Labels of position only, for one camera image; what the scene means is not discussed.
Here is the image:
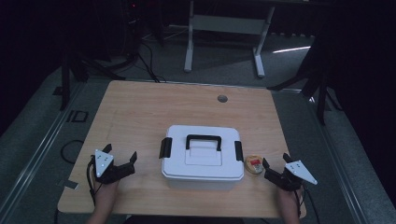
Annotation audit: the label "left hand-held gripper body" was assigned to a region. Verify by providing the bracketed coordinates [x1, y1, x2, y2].
[89, 148, 136, 185]

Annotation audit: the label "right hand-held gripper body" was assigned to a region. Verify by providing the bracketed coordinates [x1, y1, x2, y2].
[263, 160, 319, 192]

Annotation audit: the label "round pastry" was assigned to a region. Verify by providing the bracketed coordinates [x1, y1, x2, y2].
[245, 154, 265, 175]

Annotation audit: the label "white lid with black handle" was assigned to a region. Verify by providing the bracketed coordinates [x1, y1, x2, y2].
[159, 124, 246, 181]

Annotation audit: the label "white plastic storage box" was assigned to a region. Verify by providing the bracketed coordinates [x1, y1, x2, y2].
[161, 169, 246, 191]

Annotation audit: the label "person's left hand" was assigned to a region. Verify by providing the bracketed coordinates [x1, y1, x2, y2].
[94, 181, 120, 210]

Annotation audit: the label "person's right hand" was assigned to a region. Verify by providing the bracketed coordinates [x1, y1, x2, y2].
[277, 188, 304, 216]

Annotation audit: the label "black tripod stand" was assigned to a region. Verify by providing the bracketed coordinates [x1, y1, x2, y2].
[58, 46, 126, 112]
[266, 36, 344, 126]

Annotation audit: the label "left hand-held gripper black cable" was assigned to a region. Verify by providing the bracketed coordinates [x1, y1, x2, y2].
[86, 157, 98, 207]

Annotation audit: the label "hand-held gripper black cable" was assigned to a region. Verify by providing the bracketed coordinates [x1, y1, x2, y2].
[293, 182, 321, 224]
[86, 157, 98, 207]

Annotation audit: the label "right hand-held gripper black cable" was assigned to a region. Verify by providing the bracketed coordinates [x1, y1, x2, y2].
[293, 182, 321, 224]

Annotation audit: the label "metal floor rail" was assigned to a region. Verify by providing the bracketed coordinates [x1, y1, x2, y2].
[0, 81, 86, 216]
[306, 94, 372, 224]

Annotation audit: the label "black looped cable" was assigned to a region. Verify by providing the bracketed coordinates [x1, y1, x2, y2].
[60, 139, 85, 165]

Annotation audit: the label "black floor cables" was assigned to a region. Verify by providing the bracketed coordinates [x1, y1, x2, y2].
[136, 40, 167, 84]

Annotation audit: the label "white metal desk frame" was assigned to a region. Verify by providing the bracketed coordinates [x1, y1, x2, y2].
[183, 0, 276, 78]

